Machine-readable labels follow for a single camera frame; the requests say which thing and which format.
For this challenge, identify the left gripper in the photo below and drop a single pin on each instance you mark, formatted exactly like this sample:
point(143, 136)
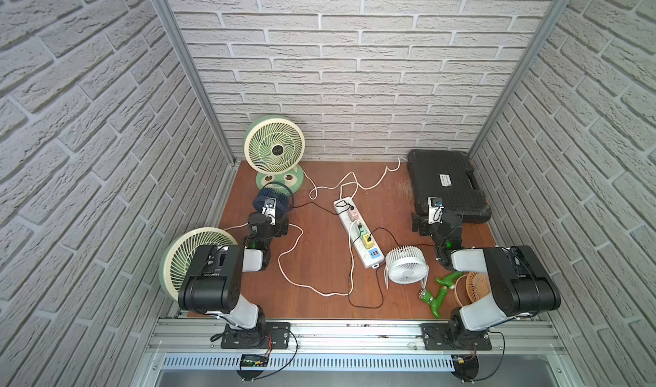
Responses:
point(279, 211)

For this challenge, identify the black round connector box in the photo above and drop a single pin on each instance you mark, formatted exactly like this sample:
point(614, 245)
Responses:
point(465, 368)

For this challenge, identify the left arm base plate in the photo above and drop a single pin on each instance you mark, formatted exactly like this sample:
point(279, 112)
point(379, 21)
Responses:
point(272, 335)

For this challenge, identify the white small desk fan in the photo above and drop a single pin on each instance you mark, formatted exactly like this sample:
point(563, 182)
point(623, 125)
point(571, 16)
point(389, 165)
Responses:
point(406, 265)

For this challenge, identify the pink usb charger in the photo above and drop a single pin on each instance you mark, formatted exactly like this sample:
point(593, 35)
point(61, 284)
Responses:
point(353, 214)

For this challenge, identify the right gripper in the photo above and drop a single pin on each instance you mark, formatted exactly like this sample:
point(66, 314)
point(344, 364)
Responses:
point(424, 225)

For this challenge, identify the white power strip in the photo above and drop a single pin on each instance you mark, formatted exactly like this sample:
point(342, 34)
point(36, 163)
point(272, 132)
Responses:
point(370, 258)

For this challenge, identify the small black controller box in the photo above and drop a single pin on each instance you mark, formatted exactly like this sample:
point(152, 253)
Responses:
point(253, 361)

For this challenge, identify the green fan at left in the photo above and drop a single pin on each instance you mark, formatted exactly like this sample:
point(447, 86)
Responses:
point(179, 255)

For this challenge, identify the green fan by back wall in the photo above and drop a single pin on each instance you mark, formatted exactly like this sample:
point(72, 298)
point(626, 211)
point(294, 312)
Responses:
point(273, 147)

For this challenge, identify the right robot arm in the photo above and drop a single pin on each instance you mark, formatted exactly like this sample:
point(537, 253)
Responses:
point(519, 284)

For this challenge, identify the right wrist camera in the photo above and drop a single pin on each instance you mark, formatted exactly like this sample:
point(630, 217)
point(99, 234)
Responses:
point(435, 207)

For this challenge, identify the yellow usb charger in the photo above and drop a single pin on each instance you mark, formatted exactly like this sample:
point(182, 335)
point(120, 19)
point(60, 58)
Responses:
point(368, 241)

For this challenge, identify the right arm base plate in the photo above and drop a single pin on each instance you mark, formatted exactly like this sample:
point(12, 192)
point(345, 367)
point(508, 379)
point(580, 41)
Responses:
point(448, 337)

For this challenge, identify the dark blue small fan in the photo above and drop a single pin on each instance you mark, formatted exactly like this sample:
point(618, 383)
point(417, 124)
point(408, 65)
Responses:
point(279, 193)

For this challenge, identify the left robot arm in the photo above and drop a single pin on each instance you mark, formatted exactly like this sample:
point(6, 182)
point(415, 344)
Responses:
point(212, 281)

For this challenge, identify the black plastic tool case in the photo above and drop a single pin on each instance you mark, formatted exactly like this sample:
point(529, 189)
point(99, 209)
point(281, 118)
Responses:
point(450, 176)

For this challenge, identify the orange small fan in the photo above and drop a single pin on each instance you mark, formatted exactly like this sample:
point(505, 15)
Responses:
point(471, 287)

